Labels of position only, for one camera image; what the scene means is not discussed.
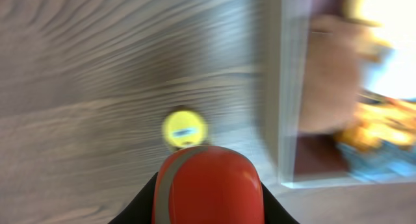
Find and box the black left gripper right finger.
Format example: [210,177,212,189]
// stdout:
[261,183,299,224]

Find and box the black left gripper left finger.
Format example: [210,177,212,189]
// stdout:
[109,173,158,224]

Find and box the white box pink interior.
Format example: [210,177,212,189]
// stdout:
[261,0,415,188]

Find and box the red toy ball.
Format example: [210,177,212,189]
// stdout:
[151,146,266,224]

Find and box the yellow wooden rattle drum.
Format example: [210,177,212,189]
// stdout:
[161,110,208,149]

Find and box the yellow toy bulldozer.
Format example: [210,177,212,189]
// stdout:
[333,93,415,182]

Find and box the brown plush bear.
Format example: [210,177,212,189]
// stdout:
[298,15,377,134]

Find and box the white plush duck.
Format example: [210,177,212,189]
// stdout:
[344,0,415,100]

